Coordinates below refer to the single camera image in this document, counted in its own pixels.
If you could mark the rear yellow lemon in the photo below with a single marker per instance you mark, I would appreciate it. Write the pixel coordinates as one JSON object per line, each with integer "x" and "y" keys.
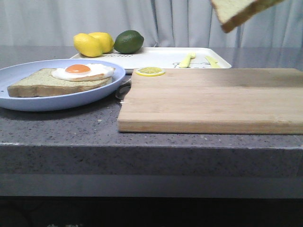
{"x": 105, "y": 39}

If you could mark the white rectangular tray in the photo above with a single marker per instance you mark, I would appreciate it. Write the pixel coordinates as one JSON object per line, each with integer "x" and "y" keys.
{"x": 163, "y": 57}

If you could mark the grey curtain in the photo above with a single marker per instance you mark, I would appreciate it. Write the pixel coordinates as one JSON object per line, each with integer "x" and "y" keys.
{"x": 162, "y": 23}

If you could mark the lemon slice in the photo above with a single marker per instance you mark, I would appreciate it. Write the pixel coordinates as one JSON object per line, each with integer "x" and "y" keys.
{"x": 150, "y": 71}

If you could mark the fried egg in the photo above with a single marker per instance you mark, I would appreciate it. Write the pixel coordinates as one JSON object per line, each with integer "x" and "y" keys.
{"x": 83, "y": 72}

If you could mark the light blue plate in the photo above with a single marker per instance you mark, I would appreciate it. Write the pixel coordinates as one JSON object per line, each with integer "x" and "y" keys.
{"x": 13, "y": 74}

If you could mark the green lime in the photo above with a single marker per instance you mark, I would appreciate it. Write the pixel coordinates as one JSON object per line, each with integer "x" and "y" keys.
{"x": 128, "y": 42}

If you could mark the yellow plastic fork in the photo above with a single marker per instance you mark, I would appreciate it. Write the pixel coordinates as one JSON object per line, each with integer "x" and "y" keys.
{"x": 186, "y": 61}

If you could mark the front yellow lemon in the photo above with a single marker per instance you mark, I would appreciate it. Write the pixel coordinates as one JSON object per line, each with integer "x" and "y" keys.
{"x": 87, "y": 45}

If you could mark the yellow lemon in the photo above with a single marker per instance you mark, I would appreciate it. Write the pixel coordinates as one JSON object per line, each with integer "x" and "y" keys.
{"x": 105, "y": 39}
{"x": 87, "y": 45}

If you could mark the yellow plastic knife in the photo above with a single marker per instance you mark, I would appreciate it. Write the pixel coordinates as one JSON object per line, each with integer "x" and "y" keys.
{"x": 213, "y": 62}

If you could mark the bread slice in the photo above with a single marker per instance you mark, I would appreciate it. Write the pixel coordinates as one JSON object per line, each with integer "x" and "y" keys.
{"x": 42, "y": 84}
{"x": 233, "y": 13}

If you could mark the wooden cutting board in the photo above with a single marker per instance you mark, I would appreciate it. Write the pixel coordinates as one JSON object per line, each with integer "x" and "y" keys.
{"x": 220, "y": 101}

